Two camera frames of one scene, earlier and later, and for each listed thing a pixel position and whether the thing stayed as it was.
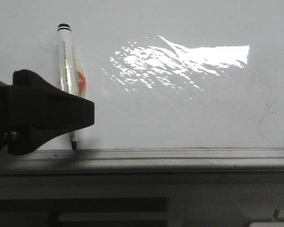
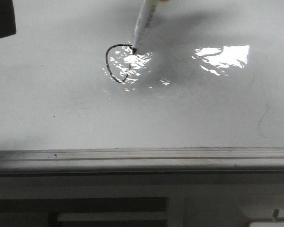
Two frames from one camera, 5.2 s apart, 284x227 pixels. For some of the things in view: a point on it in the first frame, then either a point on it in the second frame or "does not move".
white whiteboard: x=180 y=87 does not move
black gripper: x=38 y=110 -> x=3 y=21
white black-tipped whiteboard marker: x=67 y=82 -> x=146 y=22
